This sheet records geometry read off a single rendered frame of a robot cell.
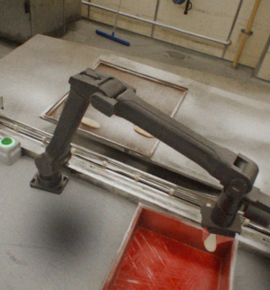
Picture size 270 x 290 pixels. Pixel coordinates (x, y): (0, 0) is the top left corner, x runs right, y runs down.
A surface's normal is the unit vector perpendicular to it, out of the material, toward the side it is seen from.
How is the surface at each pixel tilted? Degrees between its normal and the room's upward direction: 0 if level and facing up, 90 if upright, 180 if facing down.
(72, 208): 0
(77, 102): 98
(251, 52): 90
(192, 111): 10
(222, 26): 90
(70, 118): 91
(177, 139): 87
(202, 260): 0
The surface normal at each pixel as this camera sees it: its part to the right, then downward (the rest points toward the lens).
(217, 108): 0.07, -0.67
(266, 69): -0.39, 0.53
